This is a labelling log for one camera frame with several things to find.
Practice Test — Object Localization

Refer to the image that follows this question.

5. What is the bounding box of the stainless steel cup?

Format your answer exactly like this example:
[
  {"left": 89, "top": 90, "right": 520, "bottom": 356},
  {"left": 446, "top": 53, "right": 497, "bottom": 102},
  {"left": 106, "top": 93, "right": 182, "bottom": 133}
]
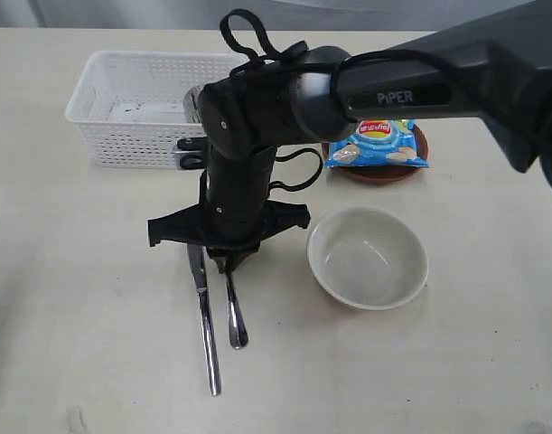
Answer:
[{"left": 182, "top": 85, "right": 203, "bottom": 124}]

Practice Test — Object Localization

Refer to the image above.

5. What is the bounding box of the silver table knife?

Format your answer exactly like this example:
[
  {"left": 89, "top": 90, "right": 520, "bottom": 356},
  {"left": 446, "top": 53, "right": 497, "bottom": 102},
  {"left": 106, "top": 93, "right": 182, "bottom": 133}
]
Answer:
[{"left": 187, "top": 244, "right": 221, "bottom": 396}]

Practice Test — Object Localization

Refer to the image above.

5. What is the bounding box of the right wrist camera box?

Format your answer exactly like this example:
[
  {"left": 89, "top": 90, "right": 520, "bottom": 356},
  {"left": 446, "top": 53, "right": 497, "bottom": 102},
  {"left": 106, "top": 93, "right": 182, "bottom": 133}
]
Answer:
[{"left": 173, "top": 137, "right": 208, "bottom": 170}]

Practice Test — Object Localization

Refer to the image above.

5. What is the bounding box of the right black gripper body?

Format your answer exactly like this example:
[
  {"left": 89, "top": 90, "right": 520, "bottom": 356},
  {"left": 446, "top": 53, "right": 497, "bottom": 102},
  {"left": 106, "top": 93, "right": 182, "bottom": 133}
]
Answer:
[{"left": 147, "top": 201, "right": 310, "bottom": 274}]

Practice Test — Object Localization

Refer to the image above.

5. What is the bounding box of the silver fork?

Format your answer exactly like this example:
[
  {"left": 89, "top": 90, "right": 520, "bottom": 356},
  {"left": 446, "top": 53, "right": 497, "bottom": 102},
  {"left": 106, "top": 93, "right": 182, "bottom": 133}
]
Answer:
[{"left": 225, "top": 269, "right": 248, "bottom": 350}]

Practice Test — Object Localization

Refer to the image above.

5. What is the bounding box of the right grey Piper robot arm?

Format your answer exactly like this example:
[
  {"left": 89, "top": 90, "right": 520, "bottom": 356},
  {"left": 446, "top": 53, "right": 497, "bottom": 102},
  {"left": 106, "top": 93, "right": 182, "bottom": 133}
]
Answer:
[{"left": 147, "top": 1, "right": 552, "bottom": 269}]

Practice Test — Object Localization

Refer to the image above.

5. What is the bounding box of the dark brown round plate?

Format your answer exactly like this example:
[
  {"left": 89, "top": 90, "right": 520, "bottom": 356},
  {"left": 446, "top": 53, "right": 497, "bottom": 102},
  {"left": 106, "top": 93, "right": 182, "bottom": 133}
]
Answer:
[{"left": 322, "top": 125, "right": 429, "bottom": 185}]

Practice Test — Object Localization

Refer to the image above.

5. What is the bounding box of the blue chips bag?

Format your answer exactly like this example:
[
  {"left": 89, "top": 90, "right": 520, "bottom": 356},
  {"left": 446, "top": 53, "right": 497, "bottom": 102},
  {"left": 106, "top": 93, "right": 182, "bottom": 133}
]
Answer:
[{"left": 325, "top": 119, "right": 428, "bottom": 168}]

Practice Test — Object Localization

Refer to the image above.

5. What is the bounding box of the white perforated plastic basket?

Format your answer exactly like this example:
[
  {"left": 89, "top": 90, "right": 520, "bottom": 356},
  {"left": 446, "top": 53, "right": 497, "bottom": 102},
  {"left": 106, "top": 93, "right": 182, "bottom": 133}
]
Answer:
[{"left": 64, "top": 51, "right": 246, "bottom": 169}]

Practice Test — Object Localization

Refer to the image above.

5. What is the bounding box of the pale green ceramic bowl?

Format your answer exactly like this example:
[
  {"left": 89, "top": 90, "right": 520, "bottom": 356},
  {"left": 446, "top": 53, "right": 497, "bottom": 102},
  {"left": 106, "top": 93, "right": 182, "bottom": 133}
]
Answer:
[{"left": 306, "top": 206, "right": 429, "bottom": 311}]

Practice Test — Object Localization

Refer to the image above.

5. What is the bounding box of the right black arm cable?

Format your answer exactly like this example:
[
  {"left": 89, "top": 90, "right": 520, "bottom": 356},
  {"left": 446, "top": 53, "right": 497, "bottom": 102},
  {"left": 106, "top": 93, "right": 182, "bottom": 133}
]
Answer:
[{"left": 219, "top": 9, "right": 552, "bottom": 193}]

